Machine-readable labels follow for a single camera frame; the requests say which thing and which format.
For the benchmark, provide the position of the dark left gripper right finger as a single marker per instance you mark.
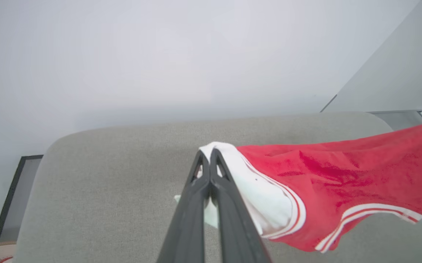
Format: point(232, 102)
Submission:
point(234, 226)

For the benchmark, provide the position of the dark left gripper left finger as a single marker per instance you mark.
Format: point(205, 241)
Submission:
point(191, 219)

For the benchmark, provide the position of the red and white jersey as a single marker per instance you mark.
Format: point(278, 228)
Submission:
point(342, 175)

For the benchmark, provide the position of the grey fabric sofa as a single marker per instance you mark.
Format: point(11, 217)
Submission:
point(116, 175)

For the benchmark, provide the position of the black framed panel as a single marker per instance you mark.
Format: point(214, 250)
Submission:
point(17, 197)

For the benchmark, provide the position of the glass partition metal frame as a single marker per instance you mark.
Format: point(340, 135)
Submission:
point(397, 112)

